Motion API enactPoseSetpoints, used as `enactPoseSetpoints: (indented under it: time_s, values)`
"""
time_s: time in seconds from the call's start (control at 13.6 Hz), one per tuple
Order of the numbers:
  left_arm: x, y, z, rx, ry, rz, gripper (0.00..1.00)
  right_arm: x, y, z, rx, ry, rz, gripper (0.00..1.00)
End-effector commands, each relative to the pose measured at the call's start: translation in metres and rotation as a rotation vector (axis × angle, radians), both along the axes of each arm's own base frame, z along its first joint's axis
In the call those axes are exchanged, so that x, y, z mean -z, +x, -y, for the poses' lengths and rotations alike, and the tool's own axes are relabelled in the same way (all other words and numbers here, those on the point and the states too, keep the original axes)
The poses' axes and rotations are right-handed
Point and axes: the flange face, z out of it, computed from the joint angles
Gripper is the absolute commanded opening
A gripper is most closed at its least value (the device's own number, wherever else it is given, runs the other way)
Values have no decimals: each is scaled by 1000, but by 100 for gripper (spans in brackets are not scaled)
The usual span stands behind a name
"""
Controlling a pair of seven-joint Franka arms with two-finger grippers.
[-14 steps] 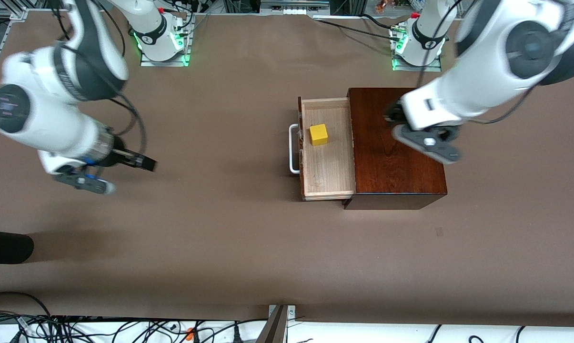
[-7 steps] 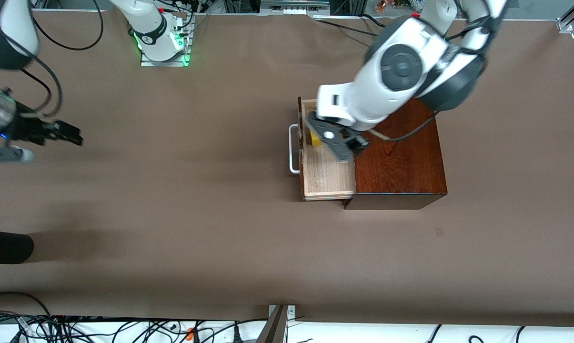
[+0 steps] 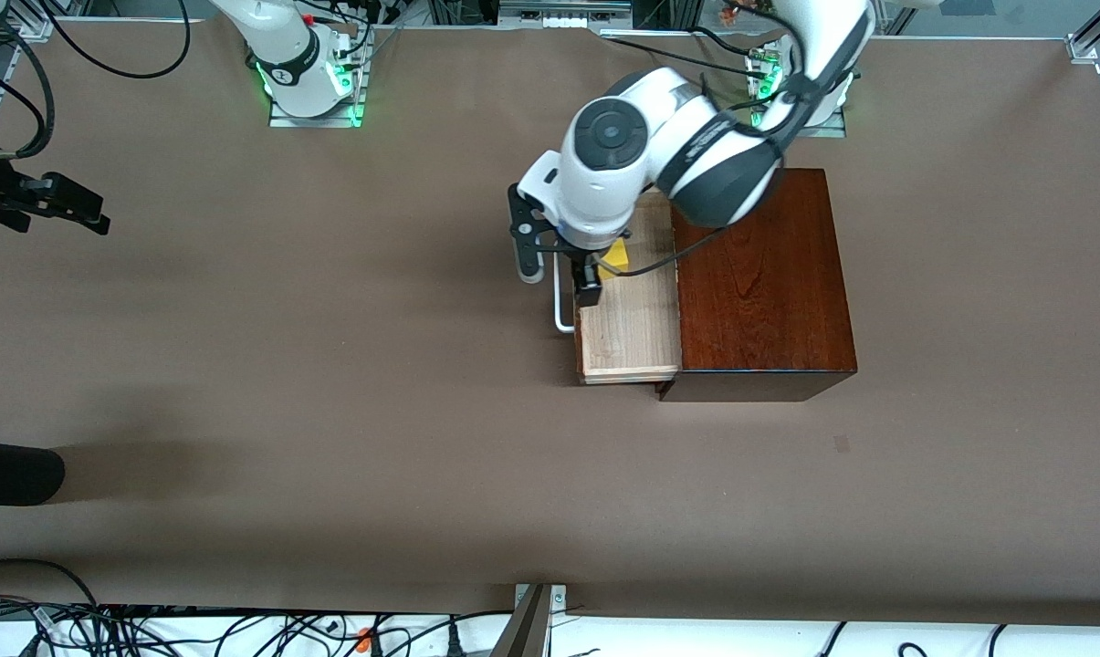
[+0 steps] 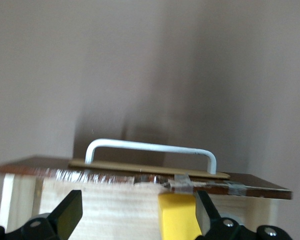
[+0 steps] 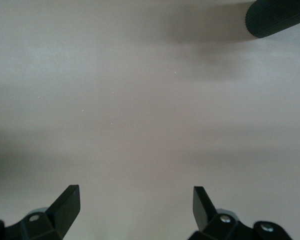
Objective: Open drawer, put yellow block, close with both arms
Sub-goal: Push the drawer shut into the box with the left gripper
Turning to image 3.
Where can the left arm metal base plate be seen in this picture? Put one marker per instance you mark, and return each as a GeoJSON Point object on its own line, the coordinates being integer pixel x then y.
{"type": "Point", "coordinates": [832, 130]}

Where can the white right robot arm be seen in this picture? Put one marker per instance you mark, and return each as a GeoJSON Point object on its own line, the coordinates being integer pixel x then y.
{"type": "Point", "coordinates": [285, 46]}

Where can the white power strip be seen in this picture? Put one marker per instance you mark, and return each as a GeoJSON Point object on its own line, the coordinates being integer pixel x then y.
{"type": "Point", "coordinates": [563, 11]}

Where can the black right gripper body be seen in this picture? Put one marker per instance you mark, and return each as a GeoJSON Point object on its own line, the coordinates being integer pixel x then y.
{"type": "Point", "coordinates": [4, 193]}

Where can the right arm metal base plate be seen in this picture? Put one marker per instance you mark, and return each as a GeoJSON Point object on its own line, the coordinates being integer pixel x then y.
{"type": "Point", "coordinates": [280, 121]}

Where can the aluminium frame rail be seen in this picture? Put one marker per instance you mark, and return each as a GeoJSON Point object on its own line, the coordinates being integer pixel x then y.
{"type": "Point", "coordinates": [29, 23]}

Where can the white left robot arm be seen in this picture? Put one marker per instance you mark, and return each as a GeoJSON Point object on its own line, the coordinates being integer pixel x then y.
{"type": "Point", "coordinates": [613, 155]}

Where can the metal table edge bracket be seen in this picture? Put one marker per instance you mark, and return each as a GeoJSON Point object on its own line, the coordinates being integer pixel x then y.
{"type": "Point", "coordinates": [559, 598]}

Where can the aluminium frame corner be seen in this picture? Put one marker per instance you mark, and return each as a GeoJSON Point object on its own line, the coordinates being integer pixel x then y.
{"type": "Point", "coordinates": [1086, 44]}

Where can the dark brown wooden cabinet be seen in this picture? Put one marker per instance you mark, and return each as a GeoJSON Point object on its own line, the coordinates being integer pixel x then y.
{"type": "Point", "coordinates": [759, 274]}

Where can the black rounded object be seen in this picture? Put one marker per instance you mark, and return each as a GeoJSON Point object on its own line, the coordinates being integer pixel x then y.
{"type": "Point", "coordinates": [11, 473]}

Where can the yellow cube block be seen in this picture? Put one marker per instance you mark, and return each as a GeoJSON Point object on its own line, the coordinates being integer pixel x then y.
{"type": "Point", "coordinates": [615, 260]}

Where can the aluminium profile beam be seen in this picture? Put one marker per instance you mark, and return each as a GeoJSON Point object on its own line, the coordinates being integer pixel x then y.
{"type": "Point", "coordinates": [522, 630]}

